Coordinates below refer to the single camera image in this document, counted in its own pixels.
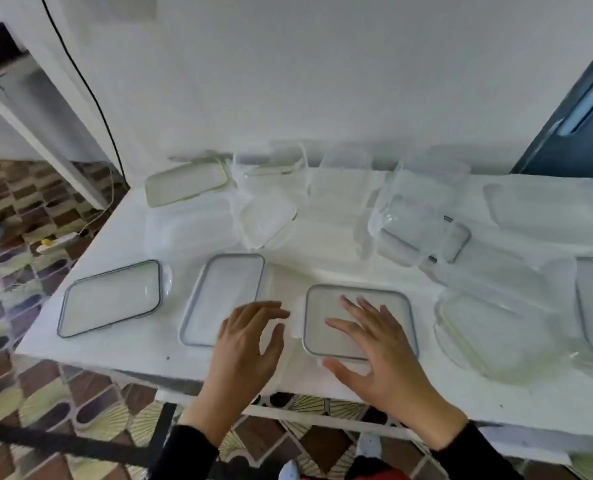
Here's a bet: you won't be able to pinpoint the white table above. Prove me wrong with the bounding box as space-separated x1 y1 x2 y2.
15 154 593 468

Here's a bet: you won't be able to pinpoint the medium grey-rimmed clear lid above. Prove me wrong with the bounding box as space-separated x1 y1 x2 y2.
302 283 420 363
376 214 472 265

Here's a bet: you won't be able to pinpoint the small green-rimmed clear lid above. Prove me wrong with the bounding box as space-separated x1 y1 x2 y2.
234 192 298 251

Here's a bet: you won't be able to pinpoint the white door frame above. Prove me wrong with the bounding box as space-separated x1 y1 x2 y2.
0 52 110 211

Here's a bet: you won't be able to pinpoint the person's right forearm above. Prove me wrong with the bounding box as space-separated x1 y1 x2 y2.
401 394 527 480

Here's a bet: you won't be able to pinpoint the person's right hand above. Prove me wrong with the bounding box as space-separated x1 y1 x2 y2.
322 294 457 431

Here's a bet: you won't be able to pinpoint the square green-rimmed clear lid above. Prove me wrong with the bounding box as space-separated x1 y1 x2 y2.
434 287 570 385

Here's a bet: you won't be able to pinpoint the thin white cable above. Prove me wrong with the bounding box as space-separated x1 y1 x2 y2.
76 162 120 241

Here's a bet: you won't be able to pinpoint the person's left hand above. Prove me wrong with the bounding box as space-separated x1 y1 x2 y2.
204 300 291 395

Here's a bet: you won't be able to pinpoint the black wall cable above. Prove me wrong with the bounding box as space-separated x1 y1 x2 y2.
38 0 129 183

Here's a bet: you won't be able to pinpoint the person's left forearm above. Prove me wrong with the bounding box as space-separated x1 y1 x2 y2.
148 389 257 480

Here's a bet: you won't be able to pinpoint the black trousers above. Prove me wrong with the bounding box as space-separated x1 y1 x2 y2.
344 455 405 475

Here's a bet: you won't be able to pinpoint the white power strip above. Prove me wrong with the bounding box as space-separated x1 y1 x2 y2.
35 231 80 255

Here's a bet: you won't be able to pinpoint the large green-rimmed clear lid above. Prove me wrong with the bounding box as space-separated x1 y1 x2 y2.
144 158 230 209

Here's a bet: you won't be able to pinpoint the red garment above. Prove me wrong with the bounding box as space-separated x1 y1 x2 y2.
301 468 412 480

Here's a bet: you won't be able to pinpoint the door latch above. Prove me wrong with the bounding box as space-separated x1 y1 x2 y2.
558 83 593 137

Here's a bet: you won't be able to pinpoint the green-rimmed container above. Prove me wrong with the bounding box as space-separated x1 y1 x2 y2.
256 262 307 355

